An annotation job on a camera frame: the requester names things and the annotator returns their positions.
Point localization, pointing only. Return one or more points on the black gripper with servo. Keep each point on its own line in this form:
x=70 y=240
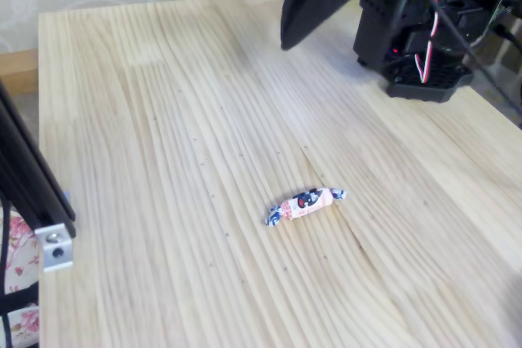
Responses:
x=302 y=6

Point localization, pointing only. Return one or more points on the candy with printed wrapper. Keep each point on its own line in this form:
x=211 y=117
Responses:
x=303 y=203

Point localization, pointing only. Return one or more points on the black robot arm with base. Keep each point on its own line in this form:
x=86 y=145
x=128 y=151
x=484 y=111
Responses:
x=379 y=22

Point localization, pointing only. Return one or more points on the orange wooden board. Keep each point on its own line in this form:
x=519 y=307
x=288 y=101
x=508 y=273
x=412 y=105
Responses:
x=18 y=75

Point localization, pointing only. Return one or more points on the floral fabric cushion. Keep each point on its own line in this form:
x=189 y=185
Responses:
x=22 y=258

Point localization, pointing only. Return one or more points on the aluminium extrusion rail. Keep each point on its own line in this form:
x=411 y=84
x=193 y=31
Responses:
x=24 y=168

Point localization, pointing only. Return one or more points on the silver metal mounting bracket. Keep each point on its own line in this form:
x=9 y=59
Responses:
x=55 y=250

